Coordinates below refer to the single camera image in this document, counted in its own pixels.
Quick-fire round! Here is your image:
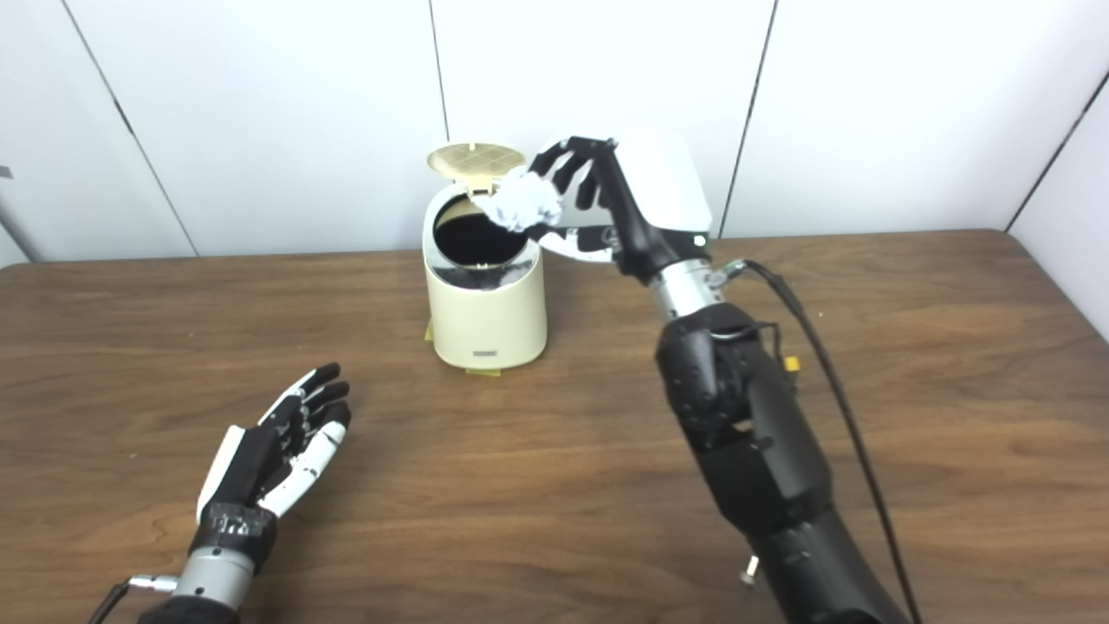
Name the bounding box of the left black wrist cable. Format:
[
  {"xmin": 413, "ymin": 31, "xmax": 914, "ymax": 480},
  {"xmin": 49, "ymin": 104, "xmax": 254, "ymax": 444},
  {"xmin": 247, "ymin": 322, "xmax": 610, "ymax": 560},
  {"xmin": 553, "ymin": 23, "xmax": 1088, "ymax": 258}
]
[{"xmin": 87, "ymin": 574, "xmax": 178, "ymax": 624}]

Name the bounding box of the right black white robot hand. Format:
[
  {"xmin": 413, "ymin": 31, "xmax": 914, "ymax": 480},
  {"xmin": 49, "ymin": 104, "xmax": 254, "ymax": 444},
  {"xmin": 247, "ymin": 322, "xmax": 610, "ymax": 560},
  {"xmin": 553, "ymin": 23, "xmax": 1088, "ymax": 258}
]
[{"xmin": 529, "ymin": 132, "xmax": 713, "ymax": 283}]

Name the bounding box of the cream-colored bin body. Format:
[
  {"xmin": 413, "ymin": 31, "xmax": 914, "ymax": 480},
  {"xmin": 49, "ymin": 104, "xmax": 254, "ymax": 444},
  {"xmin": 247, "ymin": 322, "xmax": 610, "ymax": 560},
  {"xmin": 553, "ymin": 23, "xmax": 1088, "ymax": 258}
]
[{"xmin": 422, "ymin": 184, "xmax": 548, "ymax": 371}]

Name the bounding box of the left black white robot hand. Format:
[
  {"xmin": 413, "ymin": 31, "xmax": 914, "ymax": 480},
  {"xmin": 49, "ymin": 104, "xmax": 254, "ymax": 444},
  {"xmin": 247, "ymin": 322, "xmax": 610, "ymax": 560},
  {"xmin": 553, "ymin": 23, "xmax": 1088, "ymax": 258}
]
[{"xmin": 189, "ymin": 363, "xmax": 352, "ymax": 564}]

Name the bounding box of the white paper ball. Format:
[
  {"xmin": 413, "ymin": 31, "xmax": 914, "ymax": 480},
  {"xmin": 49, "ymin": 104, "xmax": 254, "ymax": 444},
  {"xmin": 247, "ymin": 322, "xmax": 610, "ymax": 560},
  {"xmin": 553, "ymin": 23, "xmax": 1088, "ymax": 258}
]
[{"xmin": 475, "ymin": 167, "xmax": 564, "ymax": 233}]

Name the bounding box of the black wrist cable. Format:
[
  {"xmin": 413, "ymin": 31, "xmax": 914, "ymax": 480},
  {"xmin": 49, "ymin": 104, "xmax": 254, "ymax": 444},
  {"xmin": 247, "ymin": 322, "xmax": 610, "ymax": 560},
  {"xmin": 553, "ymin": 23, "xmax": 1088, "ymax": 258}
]
[
  {"xmin": 710, "ymin": 258, "xmax": 924, "ymax": 624},
  {"xmin": 87, "ymin": 574, "xmax": 178, "ymax": 624}
]

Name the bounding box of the round cream bin lid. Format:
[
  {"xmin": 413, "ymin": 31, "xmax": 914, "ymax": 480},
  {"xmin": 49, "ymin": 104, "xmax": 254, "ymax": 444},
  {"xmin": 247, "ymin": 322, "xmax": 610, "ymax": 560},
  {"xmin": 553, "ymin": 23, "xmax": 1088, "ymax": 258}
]
[{"xmin": 426, "ymin": 143, "xmax": 527, "ymax": 198}]

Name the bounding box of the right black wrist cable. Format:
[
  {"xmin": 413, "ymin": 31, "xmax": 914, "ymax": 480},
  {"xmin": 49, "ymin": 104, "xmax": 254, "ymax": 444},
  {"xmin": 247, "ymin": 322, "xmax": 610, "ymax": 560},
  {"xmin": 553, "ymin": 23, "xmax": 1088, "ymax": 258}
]
[{"xmin": 710, "ymin": 258, "xmax": 924, "ymax": 624}]

